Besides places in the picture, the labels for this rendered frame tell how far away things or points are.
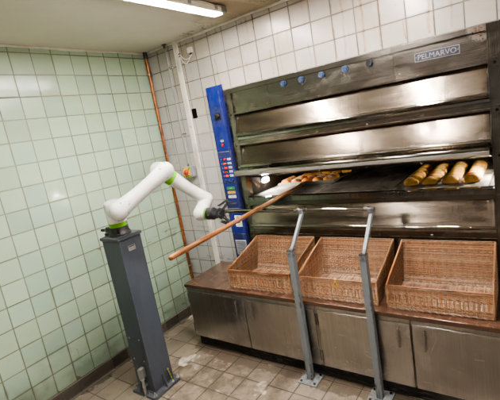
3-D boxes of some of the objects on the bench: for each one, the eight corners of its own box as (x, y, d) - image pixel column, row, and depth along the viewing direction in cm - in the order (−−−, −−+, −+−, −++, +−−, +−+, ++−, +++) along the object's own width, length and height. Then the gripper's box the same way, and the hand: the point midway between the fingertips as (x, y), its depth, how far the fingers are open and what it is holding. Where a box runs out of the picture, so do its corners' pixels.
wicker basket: (261, 263, 341) (256, 234, 336) (321, 268, 309) (315, 235, 303) (228, 287, 302) (222, 254, 297) (292, 295, 270) (286, 258, 265)
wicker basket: (325, 269, 305) (320, 236, 300) (399, 275, 273) (395, 237, 268) (297, 297, 267) (291, 259, 261) (379, 307, 234) (375, 264, 229)
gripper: (214, 195, 286) (237, 194, 273) (221, 228, 290) (244, 228, 278) (208, 198, 280) (231, 197, 267) (214, 231, 284) (237, 231, 272)
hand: (236, 213), depth 273 cm, fingers open, 13 cm apart
